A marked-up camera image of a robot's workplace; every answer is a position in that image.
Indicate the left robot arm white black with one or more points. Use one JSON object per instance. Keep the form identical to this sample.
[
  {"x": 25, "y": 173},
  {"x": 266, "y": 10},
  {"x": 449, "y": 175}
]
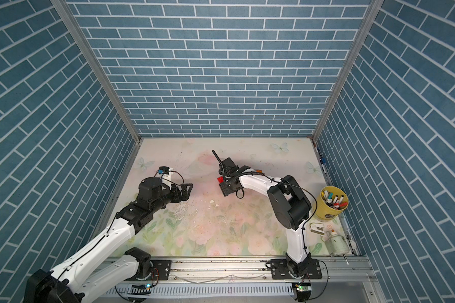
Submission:
[{"x": 78, "y": 279}]

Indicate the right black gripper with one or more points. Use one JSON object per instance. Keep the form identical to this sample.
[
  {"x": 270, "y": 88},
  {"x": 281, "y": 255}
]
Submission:
[{"x": 225, "y": 189}]

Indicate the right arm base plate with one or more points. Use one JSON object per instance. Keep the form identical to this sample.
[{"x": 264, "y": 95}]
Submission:
[{"x": 284, "y": 269}]

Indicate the white clip on table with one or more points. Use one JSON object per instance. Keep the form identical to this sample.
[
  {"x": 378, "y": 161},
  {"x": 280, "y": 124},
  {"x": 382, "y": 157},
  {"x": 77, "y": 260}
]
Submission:
[{"x": 317, "y": 228}]

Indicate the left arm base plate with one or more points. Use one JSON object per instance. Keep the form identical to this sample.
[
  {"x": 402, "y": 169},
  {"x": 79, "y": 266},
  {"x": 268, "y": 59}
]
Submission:
[{"x": 163, "y": 269}]

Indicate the aluminium front rail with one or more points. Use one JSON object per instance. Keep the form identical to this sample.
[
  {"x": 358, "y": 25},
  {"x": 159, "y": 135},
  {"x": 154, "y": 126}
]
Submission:
[{"x": 252, "y": 269}]

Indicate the yellow cup with markers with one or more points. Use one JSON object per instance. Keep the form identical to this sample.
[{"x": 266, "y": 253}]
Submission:
[{"x": 331, "y": 202}]

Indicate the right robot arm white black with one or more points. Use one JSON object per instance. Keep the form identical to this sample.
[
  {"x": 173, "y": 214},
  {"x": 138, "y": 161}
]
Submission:
[{"x": 289, "y": 202}]

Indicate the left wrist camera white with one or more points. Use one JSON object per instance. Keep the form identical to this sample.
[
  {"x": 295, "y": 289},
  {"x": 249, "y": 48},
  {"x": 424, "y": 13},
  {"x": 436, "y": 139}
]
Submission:
[{"x": 164, "y": 172}]

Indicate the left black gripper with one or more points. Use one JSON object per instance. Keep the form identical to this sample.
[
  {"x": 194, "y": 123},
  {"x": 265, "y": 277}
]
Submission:
[{"x": 184, "y": 195}]

